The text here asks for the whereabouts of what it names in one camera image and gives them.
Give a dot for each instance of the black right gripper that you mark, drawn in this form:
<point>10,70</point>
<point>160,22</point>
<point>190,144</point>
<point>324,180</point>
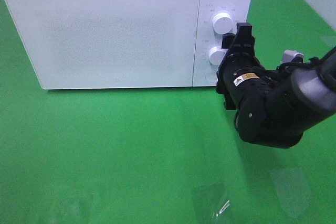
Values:
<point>238,80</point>

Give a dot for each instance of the white microwave knob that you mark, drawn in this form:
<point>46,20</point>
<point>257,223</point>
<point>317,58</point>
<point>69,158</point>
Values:
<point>222,22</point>
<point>216,55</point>

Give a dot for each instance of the round door release button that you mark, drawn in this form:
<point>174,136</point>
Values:
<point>211,77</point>

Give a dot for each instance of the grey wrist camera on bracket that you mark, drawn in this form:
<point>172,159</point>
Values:
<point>289,56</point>

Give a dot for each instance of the white microwave door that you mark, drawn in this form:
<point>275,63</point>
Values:
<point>90,44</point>

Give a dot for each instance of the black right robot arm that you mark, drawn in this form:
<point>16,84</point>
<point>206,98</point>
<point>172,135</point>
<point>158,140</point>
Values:
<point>274,107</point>

